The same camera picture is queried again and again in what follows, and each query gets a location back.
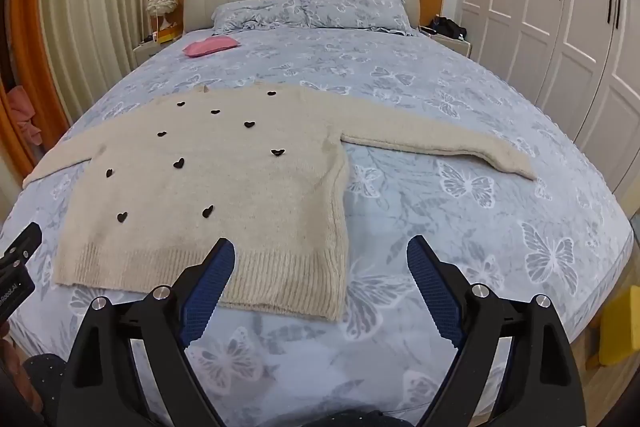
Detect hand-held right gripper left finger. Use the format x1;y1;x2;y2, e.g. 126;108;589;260
59;238;236;427

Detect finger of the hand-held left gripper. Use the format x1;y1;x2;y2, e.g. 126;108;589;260
0;222;42;269

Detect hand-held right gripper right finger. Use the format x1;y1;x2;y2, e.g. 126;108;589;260
406;234;587;427

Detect beige sweater with black hearts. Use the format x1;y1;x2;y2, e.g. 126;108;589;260
22;82;538;323

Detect pink clothes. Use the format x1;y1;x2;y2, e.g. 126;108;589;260
7;86;43;146

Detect person's dark dotted pants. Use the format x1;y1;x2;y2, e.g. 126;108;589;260
20;354;68;427

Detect yellow box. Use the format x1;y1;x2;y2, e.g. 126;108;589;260
597;286;640;367

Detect blue butterfly bedspread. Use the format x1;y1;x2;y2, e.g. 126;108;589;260
0;24;636;418

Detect orange curtain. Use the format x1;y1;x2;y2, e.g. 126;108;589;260
0;0;71;168

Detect white nightstand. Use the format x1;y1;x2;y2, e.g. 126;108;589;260
419;24;473;58
132;34;176;68

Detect cream curtain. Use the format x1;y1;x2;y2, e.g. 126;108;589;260
37;0;148;128

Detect black bag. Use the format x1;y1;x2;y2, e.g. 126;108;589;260
432;17;468;40

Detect white feather lamp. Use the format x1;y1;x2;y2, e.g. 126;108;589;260
146;0;179;32

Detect white wardrobe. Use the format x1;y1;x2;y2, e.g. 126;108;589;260
447;0;640;208

